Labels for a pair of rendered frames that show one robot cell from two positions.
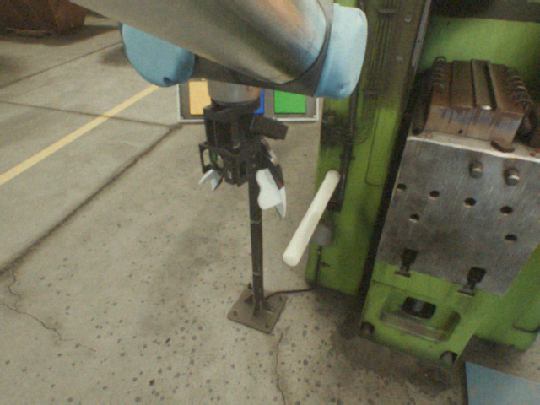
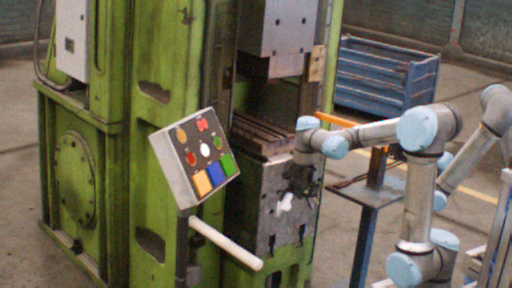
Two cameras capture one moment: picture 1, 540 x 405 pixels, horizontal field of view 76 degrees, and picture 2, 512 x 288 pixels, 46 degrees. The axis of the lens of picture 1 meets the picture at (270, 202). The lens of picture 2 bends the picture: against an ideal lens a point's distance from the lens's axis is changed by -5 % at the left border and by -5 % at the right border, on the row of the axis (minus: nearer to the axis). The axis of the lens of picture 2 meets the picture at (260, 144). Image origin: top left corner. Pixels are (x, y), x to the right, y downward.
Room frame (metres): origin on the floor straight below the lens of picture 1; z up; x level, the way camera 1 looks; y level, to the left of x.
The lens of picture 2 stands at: (-0.18, 1.93, 1.91)
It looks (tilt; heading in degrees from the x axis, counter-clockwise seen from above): 20 degrees down; 294
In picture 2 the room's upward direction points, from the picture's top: 5 degrees clockwise
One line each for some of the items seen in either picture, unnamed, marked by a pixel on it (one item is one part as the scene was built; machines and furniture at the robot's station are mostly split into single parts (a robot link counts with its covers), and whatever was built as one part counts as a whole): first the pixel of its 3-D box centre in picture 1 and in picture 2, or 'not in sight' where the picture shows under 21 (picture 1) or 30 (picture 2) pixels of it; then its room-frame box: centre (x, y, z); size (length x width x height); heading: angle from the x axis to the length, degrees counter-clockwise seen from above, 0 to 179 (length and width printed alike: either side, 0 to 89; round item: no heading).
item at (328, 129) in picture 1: (330, 132); not in sight; (1.05, -0.20, 0.80); 0.06 x 0.03 x 0.14; 67
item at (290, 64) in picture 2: not in sight; (254, 54); (0.98, -0.58, 1.32); 0.42 x 0.20 x 0.10; 157
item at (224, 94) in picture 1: (236, 82); (305, 156); (0.48, 0.05, 1.15); 0.08 x 0.08 x 0.05
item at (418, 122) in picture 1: (423, 102); (236, 145); (0.97, -0.44, 0.93); 0.40 x 0.03 x 0.03; 157
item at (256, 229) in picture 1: (256, 214); (180, 272); (0.94, 0.05, 0.54); 0.04 x 0.04 x 1.08; 67
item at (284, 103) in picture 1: (289, 97); (226, 165); (0.81, -0.05, 1.01); 0.07 x 0.05 x 0.07; 92
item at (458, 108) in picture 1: (469, 92); (247, 131); (0.98, -0.58, 0.96); 0.42 x 0.20 x 0.09; 157
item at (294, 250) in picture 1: (314, 213); (224, 243); (0.85, -0.14, 0.62); 0.44 x 0.05 x 0.05; 157
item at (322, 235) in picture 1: (321, 231); (190, 273); (1.04, -0.21, 0.36); 0.09 x 0.07 x 0.12; 67
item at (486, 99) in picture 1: (483, 81); (252, 123); (0.97, -0.60, 0.99); 0.42 x 0.05 x 0.01; 157
